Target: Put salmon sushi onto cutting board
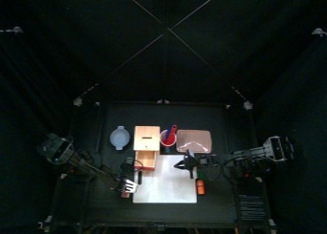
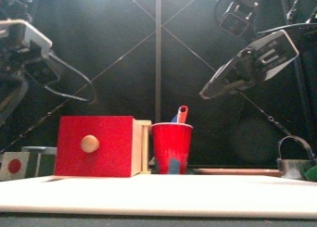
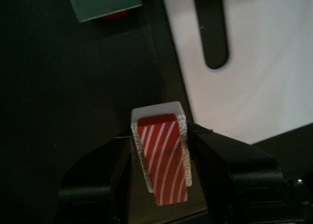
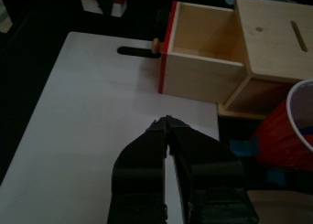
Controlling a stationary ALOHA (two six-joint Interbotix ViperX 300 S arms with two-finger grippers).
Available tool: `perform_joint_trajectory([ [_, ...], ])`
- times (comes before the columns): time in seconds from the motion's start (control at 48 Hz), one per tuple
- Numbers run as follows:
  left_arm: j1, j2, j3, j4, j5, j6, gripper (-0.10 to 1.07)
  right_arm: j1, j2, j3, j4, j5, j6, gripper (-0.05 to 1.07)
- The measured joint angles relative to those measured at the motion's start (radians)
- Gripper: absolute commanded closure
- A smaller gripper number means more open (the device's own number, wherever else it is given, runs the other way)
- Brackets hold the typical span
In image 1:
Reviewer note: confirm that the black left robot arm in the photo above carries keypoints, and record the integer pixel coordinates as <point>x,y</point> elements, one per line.
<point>72,156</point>

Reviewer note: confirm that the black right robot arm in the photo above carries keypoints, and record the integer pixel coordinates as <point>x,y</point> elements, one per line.
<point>263,152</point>

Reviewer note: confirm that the white cutting board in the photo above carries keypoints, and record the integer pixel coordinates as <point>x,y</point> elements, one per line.
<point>165,183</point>

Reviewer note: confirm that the black marker pen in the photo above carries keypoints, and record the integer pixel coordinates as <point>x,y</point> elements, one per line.
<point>139,178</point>

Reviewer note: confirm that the pink square container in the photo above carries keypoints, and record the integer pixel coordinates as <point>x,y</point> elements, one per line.
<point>193,141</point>

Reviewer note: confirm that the orange toy carrot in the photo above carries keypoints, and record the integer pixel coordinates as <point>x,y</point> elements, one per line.
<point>200,187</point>

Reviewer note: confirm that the wooden drawer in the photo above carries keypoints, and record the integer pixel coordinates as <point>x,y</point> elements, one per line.
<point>145,159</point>

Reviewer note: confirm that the pink cup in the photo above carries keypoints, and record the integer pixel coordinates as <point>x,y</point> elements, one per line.
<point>167,139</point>

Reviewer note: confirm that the blue toy utensil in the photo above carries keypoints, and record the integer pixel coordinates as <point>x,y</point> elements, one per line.
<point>167,135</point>

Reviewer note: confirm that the wooden box with slot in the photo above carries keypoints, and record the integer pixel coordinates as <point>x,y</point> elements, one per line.
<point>147,138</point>

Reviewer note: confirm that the light blue bowl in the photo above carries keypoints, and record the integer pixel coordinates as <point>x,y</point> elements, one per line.
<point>118,138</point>

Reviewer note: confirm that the black printed label sheet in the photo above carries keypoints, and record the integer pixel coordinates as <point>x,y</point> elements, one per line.
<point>251,207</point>

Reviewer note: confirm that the metal frame clamp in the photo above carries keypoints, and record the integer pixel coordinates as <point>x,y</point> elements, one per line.
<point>247,105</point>
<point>14,30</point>
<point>161,101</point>
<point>77,101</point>
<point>317,31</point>

